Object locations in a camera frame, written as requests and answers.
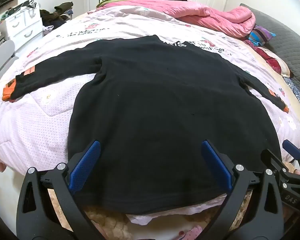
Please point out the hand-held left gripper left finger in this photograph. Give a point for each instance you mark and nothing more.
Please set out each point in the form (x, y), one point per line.
(86, 162)

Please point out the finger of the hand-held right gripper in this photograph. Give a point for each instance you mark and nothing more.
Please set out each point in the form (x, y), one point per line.
(290, 147)
(272, 158)

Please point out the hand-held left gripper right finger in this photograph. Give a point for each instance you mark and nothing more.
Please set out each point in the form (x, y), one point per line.
(216, 162)

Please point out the black sweater orange cuffs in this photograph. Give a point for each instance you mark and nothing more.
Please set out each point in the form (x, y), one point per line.
(160, 120)

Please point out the pile of dark clothes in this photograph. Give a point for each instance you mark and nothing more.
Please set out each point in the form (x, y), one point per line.
(55, 15)

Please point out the beige plush blanket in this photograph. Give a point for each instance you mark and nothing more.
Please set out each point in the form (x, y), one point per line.
(107, 223)

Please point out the pink strawberry print quilt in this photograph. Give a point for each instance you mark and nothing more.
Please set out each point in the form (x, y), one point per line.
(47, 105)

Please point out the red cloth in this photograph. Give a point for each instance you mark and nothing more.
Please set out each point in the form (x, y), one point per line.
(270, 60)

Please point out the grey quilted headboard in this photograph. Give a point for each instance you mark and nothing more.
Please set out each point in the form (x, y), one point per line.
(290, 45)

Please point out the striped colourful cloth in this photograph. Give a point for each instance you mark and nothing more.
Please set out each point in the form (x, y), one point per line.
(261, 36)

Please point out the grey chair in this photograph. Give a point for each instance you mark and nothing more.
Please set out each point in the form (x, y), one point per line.
(2, 57)

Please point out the pink comforter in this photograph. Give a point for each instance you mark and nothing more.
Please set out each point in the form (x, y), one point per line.
(210, 17)

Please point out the white drawer cabinet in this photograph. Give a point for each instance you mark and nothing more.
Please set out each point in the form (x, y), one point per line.
(20, 27)

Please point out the black and white bag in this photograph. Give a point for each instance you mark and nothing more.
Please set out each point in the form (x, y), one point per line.
(22, 6)

